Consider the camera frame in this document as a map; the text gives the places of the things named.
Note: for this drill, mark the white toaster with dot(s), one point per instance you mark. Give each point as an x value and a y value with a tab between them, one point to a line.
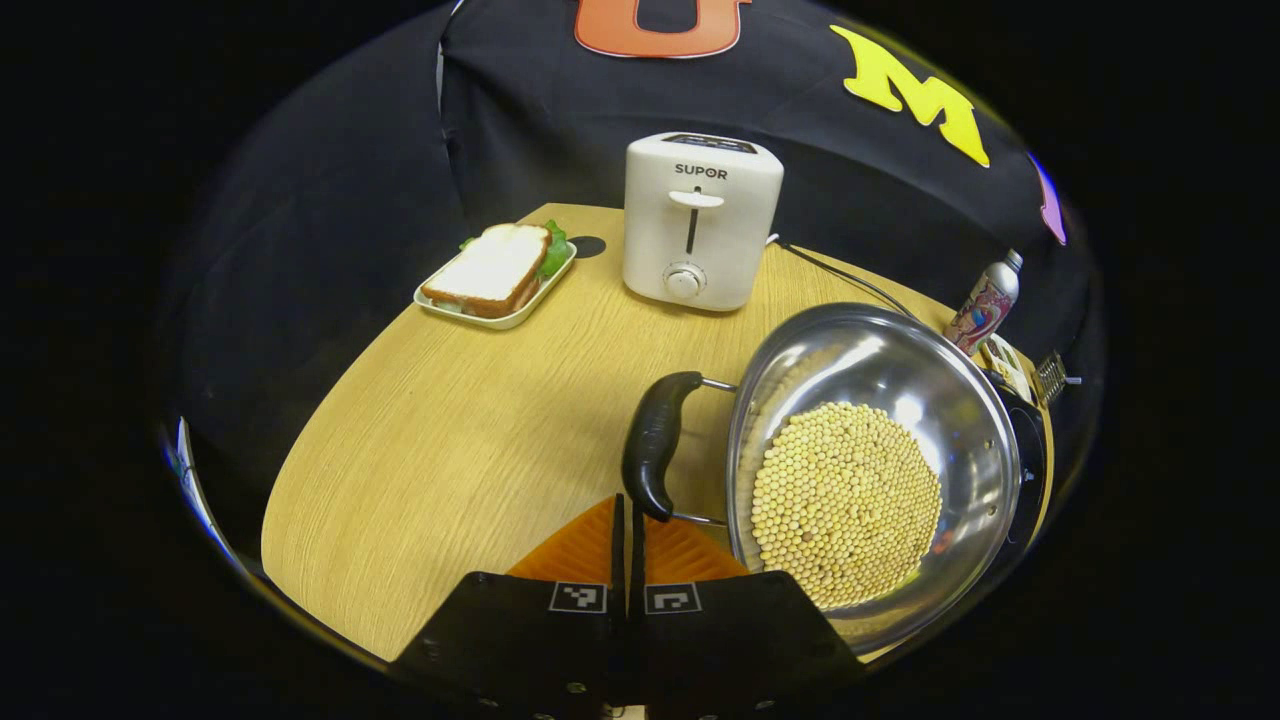
700	240

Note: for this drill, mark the metal bottle with printed label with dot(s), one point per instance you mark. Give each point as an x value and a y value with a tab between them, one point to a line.
985	305

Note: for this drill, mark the sandwich with lettuce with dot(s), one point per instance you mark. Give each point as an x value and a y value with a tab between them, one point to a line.
490	268

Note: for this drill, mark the pile of soybeans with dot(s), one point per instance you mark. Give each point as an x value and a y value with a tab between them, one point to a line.
845	500

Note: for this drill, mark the black backdrop cloth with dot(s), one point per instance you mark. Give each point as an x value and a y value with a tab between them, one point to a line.
560	130

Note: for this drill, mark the pale green serving tray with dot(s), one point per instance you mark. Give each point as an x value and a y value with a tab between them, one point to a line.
500	322

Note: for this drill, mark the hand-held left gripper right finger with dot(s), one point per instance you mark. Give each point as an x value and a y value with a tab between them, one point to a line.
740	630

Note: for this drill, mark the white divided grain tray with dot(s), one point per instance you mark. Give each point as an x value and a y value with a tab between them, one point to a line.
1008	368

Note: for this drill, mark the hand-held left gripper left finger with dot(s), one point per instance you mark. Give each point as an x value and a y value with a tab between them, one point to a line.
520	630

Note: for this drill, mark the black induction cooktop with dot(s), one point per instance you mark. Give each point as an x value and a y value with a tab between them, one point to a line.
1030	460

